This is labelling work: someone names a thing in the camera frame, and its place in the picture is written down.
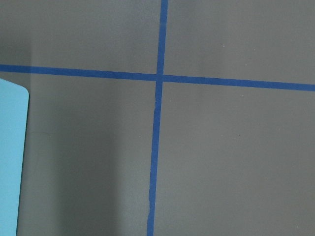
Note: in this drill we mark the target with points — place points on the light blue plastic bin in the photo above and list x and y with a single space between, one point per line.
14 101

